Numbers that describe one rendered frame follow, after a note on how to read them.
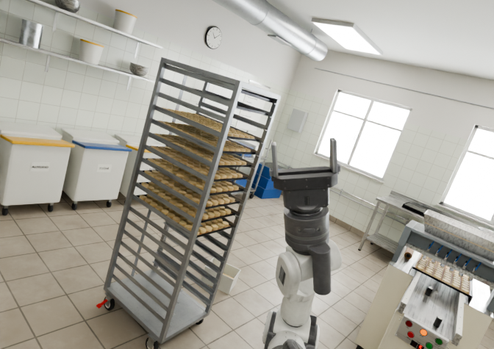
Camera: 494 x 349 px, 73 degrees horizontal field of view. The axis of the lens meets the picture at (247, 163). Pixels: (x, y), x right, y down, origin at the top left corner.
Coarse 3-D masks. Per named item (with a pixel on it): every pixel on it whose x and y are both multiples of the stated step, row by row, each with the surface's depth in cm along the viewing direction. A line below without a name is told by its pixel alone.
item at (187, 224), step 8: (144, 200) 231; (152, 200) 233; (160, 208) 222; (168, 208) 228; (168, 216) 216; (176, 216) 221; (184, 224) 210; (192, 224) 214; (208, 224) 223; (216, 224) 227; (224, 224) 230; (200, 232) 210
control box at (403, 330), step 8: (408, 320) 192; (416, 320) 192; (400, 328) 195; (408, 328) 192; (416, 328) 190; (424, 328) 188; (400, 336) 195; (408, 336) 192; (416, 336) 190; (424, 336) 188; (432, 336) 185; (440, 336) 184; (416, 344) 190; (424, 344) 188; (432, 344) 185
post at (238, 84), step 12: (240, 84) 179; (228, 108) 182; (228, 120) 182; (216, 156) 187; (216, 168) 190; (204, 192) 192; (204, 204) 194; (192, 228) 197; (192, 240) 197; (180, 276) 202; (180, 288) 206; (168, 312) 208; (168, 324) 210
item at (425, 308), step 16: (416, 288) 236; (432, 288) 245; (416, 304) 212; (432, 304) 219; (448, 304) 227; (400, 320) 197; (432, 320) 198; (448, 320) 204; (384, 336) 202; (448, 336) 187
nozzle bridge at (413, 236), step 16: (416, 224) 274; (400, 240) 261; (416, 240) 262; (432, 240) 256; (432, 256) 252; (448, 256) 250; (464, 256) 245; (480, 256) 238; (464, 272) 241; (480, 272) 239
